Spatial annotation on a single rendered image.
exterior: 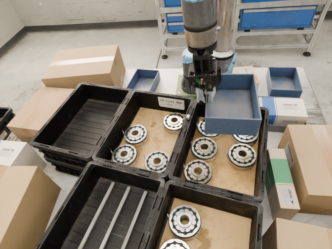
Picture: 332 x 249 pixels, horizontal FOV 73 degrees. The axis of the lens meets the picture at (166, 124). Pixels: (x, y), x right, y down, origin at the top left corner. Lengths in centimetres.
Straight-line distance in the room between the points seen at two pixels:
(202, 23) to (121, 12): 336
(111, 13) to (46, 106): 277
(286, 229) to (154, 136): 58
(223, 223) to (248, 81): 47
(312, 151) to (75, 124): 102
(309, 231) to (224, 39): 77
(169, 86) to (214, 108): 71
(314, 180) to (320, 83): 193
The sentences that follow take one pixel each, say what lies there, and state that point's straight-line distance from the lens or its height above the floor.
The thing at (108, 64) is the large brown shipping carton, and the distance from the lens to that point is 137.
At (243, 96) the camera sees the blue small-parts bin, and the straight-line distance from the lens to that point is 81.
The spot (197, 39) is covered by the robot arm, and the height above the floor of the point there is 135.
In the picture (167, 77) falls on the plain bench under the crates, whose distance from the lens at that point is 150.
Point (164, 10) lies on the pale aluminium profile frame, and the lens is 270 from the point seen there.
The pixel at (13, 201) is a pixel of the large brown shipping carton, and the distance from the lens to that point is 99.
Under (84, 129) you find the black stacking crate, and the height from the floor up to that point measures 83.
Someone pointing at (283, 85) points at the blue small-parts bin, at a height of 70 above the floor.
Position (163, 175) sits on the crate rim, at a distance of 77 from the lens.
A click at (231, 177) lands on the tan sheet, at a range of 88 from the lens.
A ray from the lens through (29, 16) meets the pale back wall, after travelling 462.
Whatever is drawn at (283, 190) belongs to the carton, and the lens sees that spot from 91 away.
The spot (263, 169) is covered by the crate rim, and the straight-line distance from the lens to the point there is 81.
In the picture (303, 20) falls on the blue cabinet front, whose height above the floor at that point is 40.
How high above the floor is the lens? 161
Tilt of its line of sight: 49 degrees down
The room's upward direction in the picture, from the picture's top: 10 degrees counter-clockwise
